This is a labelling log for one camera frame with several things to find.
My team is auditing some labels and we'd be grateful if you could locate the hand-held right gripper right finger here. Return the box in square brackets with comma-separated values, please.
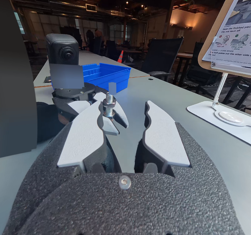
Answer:
[137, 101, 191, 174]

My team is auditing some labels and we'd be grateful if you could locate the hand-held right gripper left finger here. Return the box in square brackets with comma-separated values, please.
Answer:
[56, 101, 116, 173]

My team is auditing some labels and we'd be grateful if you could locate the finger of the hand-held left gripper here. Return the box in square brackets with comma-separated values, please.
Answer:
[93, 92, 129, 128]
[68, 101, 120, 136]

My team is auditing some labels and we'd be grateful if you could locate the silver hex bolt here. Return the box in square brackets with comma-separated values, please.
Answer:
[104, 93, 116, 120]

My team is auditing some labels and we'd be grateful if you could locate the silver hex nut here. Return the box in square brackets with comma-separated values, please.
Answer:
[102, 99, 116, 108]

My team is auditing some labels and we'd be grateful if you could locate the blue plastic bin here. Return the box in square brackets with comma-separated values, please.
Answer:
[51, 62, 131, 93]

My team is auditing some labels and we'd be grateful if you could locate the person's left hand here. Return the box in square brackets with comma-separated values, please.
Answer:
[36, 102, 73, 143]

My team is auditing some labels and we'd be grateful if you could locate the white document stand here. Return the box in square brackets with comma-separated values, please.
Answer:
[187, 36, 251, 145]

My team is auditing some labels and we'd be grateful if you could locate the paned window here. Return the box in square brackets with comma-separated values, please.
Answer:
[109, 24, 132, 42]
[14, 12, 25, 34]

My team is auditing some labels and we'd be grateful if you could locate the black office chair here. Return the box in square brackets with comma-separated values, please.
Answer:
[185, 42, 222, 100]
[141, 37, 184, 82]

